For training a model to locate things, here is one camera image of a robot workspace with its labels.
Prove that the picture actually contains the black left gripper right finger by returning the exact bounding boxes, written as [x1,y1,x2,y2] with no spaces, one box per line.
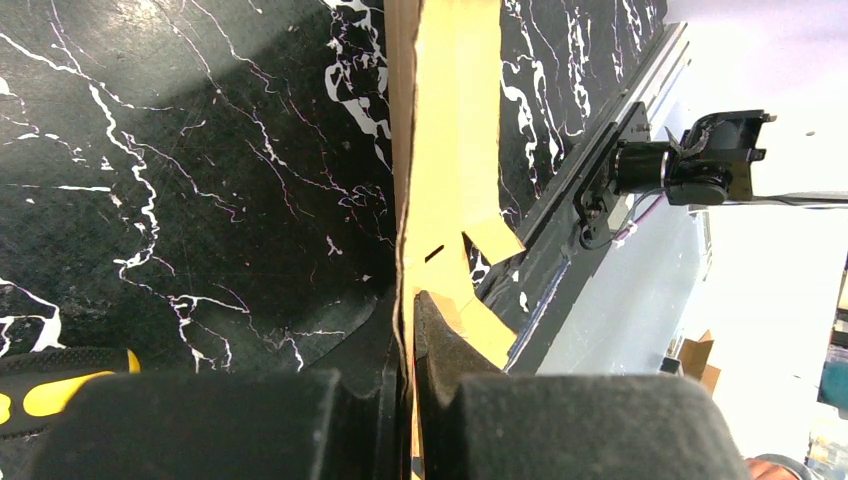
[413,291,749,479]

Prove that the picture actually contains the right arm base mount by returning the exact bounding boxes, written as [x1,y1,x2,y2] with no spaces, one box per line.
[574,102,847,250]

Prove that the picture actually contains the cardboard boxes in background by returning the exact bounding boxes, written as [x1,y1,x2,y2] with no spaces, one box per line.
[678,330,721,395]

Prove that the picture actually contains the aluminium frame rail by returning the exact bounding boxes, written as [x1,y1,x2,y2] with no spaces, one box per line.
[478,22,689,373]

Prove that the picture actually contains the brown cardboard box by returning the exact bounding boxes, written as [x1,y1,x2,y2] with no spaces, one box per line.
[385,1,524,479]

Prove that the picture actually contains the yellow black screwdriver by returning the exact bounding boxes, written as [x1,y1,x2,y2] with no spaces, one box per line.
[1,347,141,440]

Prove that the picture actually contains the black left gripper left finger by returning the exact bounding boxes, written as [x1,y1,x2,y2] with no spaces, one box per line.
[31,293,402,479]

